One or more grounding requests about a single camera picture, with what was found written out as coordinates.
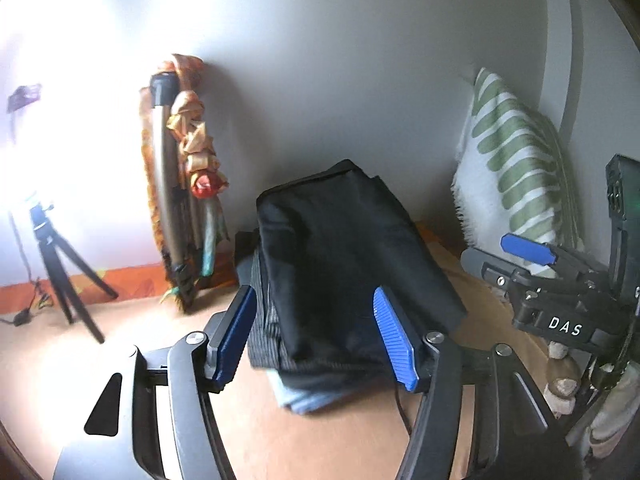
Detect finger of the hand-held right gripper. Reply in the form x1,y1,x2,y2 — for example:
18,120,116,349
501,233,588,281
460,247,526,302

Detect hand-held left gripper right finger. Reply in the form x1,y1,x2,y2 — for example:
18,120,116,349
372,286,591,480

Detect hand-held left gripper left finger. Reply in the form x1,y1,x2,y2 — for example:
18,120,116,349
52,285,257,480

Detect black pants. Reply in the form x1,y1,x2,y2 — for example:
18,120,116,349
256,160,468,377

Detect person's right hand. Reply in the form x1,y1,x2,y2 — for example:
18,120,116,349
545,342,583,417

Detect grey striped folded garment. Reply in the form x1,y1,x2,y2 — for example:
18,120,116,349
235,230,301,372

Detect beige bed sheet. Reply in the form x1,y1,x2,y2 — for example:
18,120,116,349
0,240,556,480

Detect green leaf patterned pillow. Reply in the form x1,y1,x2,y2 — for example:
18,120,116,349
452,67,587,279

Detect light blue folded garment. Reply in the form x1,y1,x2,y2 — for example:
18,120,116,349
272,370,352,416

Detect orange patterned blanket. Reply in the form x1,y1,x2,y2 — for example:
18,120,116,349
0,222,451,307

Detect orange woven mat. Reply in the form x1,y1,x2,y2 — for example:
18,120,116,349
139,54,207,313

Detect grey tube with black caps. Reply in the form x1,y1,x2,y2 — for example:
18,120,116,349
150,74,198,311

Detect black tripod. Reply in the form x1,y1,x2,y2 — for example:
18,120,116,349
27,200,119,344

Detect black cable with connector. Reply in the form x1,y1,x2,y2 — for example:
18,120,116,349
0,280,53,329

